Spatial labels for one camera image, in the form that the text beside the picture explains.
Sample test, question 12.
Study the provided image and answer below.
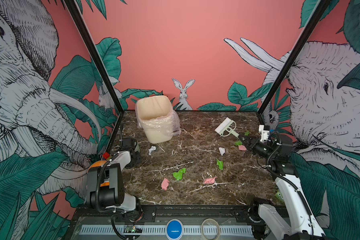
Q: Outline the pale green hand brush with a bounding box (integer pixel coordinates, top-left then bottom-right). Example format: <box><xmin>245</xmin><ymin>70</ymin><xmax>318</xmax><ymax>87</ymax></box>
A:
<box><xmin>215</xmin><ymin>118</ymin><xmax>239</xmax><ymax>138</ymax></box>

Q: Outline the small green paper scrap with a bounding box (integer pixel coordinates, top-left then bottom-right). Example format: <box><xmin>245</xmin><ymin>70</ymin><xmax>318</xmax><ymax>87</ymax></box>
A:
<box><xmin>216</xmin><ymin>159</ymin><xmax>224</xmax><ymax>170</ymax></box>

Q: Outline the cream trash bin with bag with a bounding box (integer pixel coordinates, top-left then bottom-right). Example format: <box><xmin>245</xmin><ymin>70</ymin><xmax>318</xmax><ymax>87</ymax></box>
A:
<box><xmin>135</xmin><ymin>95</ymin><xmax>181</xmax><ymax>144</ymax></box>

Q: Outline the large green paper scrap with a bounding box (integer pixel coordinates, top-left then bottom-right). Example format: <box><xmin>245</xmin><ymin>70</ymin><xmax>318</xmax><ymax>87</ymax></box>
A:
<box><xmin>173</xmin><ymin>168</ymin><xmax>187</xmax><ymax>181</ymax></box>

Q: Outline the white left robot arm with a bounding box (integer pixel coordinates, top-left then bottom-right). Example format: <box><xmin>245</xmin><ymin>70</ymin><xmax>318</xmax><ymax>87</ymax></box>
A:
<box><xmin>85</xmin><ymin>138</ymin><xmax>143</xmax><ymax>222</ymax></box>

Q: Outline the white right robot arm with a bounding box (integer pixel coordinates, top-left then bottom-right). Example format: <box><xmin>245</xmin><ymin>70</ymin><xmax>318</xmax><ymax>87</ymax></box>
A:
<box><xmin>238</xmin><ymin>132</ymin><xmax>327</xmax><ymax>240</ymax></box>

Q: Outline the green paper scrap far right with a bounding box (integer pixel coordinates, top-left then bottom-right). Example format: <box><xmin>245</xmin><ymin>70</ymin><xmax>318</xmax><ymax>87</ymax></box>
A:
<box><xmin>235</xmin><ymin>131</ymin><xmax>250</xmax><ymax>146</ymax></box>

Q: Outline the white crumpled scrap left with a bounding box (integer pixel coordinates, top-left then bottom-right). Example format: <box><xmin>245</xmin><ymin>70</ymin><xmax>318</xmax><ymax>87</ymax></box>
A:
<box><xmin>149</xmin><ymin>146</ymin><xmax>157</xmax><ymax>156</ymax></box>

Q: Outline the colourful toy brick block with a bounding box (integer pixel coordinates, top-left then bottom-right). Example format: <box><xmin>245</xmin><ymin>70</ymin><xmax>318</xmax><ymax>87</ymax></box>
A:
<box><xmin>103</xmin><ymin>152</ymin><xmax>110</xmax><ymax>160</ymax></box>

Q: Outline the white paper scrap centre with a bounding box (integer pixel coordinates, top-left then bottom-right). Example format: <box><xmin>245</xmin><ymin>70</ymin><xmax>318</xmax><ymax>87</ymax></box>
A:
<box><xmin>219</xmin><ymin>147</ymin><xmax>226</xmax><ymax>156</ymax></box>

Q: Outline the orange duck toy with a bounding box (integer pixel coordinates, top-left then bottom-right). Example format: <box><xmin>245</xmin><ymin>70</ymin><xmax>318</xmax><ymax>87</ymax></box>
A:
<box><xmin>88</xmin><ymin>160</ymin><xmax>110</xmax><ymax>187</ymax></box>

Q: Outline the small green toy figure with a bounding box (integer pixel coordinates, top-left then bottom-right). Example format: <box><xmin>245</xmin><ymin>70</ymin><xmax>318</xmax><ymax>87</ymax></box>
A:
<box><xmin>275</xmin><ymin>191</ymin><xmax>285</xmax><ymax>203</ymax></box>

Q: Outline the small circuit board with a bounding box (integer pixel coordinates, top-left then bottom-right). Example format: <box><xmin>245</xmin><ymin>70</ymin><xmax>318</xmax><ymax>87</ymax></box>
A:
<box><xmin>124</xmin><ymin>225</ymin><xmax>143</xmax><ymax>235</ymax></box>

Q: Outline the blue round button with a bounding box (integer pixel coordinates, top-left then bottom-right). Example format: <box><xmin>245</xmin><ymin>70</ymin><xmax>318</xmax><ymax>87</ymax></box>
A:
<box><xmin>166</xmin><ymin>219</ymin><xmax>184</xmax><ymax>240</ymax></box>

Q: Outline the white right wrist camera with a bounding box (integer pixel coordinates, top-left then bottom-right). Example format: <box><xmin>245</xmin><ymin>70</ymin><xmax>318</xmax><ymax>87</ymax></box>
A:
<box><xmin>259</xmin><ymin>125</ymin><xmax>270</xmax><ymax>143</ymax></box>

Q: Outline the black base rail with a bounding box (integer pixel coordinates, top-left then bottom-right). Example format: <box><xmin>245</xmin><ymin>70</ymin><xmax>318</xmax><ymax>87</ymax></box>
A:
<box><xmin>74</xmin><ymin>204</ymin><xmax>289</xmax><ymax>224</ymax></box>

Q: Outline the black left frame post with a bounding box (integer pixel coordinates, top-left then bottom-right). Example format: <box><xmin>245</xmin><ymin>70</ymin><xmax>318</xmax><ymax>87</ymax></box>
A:
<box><xmin>64</xmin><ymin>0</ymin><xmax>124</xmax><ymax>114</ymax></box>

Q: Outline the black frame post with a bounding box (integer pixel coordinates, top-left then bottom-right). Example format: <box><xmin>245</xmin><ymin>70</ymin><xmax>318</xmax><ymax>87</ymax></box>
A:
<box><xmin>257</xmin><ymin>0</ymin><xmax>331</xmax><ymax>117</ymax></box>
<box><xmin>64</xmin><ymin>0</ymin><xmax>124</xmax><ymax>114</ymax></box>

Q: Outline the clear tape ring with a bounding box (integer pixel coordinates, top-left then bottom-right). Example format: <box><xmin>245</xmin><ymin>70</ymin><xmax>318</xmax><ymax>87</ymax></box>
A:
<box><xmin>200</xmin><ymin>218</ymin><xmax>221</xmax><ymax>240</ymax></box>

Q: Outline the black right frame post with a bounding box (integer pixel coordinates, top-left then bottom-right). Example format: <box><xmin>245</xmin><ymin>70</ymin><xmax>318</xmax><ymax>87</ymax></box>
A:
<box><xmin>257</xmin><ymin>0</ymin><xmax>331</xmax><ymax>117</ymax></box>

